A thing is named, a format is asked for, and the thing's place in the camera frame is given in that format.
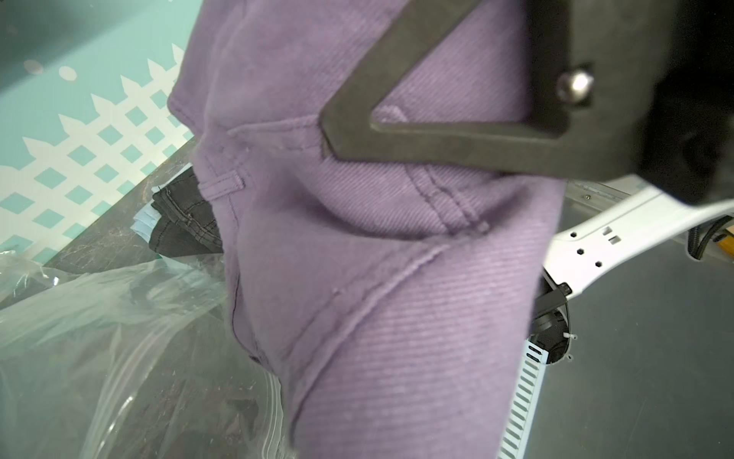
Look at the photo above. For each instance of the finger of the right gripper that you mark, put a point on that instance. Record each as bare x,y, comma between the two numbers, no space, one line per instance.
457,83

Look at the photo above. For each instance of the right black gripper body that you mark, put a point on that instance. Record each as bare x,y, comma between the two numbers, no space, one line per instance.
661,105

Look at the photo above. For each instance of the purple garment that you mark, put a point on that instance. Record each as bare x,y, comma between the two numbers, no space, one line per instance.
392,301

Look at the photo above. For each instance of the dark grey denim trousers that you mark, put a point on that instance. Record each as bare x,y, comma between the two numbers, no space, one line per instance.
187,226

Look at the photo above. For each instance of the clear plastic vacuum bag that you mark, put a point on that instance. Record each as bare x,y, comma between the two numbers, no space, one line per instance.
135,362

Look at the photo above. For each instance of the light blue garment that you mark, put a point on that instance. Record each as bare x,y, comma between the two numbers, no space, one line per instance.
146,219

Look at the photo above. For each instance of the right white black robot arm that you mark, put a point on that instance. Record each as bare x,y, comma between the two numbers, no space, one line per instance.
580,256

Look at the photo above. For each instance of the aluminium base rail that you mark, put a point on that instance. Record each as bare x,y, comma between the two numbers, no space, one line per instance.
524,402

